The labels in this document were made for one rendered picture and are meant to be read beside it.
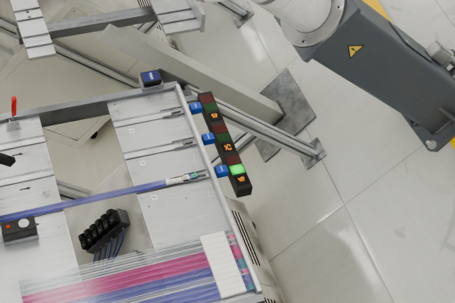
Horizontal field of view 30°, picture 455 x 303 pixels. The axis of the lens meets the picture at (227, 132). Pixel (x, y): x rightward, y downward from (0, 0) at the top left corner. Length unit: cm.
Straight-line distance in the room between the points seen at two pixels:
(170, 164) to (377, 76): 60
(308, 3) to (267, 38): 117
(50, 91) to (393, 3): 135
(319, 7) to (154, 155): 56
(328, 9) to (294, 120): 94
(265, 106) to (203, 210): 90
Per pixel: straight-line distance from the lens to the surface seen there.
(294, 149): 279
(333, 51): 214
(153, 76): 230
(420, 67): 236
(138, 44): 251
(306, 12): 204
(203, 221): 207
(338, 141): 284
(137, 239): 242
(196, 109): 227
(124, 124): 225
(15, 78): 328
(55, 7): 310
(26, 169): 217
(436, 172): 263
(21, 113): 227
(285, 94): 302
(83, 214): 262
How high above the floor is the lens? 225
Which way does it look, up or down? 46 degrees down
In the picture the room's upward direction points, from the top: 66 degrees counter-clockwise
